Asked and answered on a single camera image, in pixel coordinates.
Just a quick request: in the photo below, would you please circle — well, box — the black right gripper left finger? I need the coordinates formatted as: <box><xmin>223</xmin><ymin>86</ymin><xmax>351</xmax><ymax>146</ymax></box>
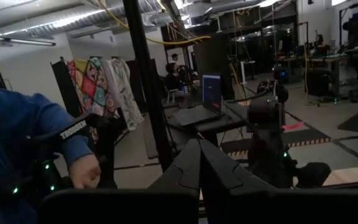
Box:
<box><xmin>147</xmin><ymin>139</ymin><xmax>202</xmax><ymax>191</ymax></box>

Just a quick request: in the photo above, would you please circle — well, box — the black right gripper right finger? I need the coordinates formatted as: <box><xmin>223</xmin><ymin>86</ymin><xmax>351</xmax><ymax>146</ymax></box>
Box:
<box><xmin>200</xmin><ymin>139</ymin><xmax>275</xmax><ymax>192</ymax></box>

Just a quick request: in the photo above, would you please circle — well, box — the black laptop desk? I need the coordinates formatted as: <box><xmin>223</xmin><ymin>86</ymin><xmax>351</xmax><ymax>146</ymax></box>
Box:
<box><xmin>166</xmin><ymin>101</ymin><xmax>250</xmax><ymax>149</ymax></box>

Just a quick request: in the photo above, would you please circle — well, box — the red tape tag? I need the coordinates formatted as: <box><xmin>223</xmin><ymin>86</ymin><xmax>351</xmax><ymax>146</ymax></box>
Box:
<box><xmin>281</xmin><ymin>121</ymin><xmax>305</xmax><ymax>131</ymax></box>

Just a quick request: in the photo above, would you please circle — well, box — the open black laptop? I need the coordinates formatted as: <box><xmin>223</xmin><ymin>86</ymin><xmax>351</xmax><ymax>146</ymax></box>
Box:
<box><xmin>172</xmin><ymin>73</ymin><xmax>224</xmax><ymax>127</ymax></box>

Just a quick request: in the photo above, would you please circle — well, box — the person's hand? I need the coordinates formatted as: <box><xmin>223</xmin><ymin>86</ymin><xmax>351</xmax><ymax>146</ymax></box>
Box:
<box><xmin>68</xmin><ymin>154</ymin><xmax>102</xmax><ymax>190</ymax></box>

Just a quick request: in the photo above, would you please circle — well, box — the long workbench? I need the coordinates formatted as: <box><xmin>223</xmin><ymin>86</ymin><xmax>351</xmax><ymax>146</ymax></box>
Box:
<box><xmin>277</xmin><ymin>46</ymin><xmax>358</xmax><ymax>97</ymax></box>

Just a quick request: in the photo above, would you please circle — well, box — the black partition panel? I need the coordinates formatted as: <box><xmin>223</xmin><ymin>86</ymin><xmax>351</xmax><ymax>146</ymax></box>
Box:
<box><xmin>193</xmin><ymin>32</ymin><xmax>236</xmax><ymax>101</ymax></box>

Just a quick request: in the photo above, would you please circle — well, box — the colourful patchwork cloth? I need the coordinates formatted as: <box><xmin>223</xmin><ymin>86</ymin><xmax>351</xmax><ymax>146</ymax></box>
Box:
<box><xmin>65</xmin><ymin>58</ymin><xmax>118</xmax><ymax>119</ymax></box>

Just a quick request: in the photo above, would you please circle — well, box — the black cloth panel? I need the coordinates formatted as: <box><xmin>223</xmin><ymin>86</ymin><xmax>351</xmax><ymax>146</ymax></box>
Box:
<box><xmin>50</xmin><ymin>57</ymin><xmax>83</xmax><ymax>119</ymax></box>

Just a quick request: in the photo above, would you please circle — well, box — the yellow overhead cable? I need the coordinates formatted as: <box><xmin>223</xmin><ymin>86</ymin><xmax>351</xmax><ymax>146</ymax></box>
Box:
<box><xmin>96</xmin><ymin>0</ymin><xmax>213</xmax><ymax>46</ymax></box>

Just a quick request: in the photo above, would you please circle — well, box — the silver ventilation duct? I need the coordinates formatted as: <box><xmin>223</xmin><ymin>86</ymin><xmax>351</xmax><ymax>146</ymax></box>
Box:
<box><xmin>0</xmin><ymin>0</ymin><xmax>155</xmax><ymax>37</ymax></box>

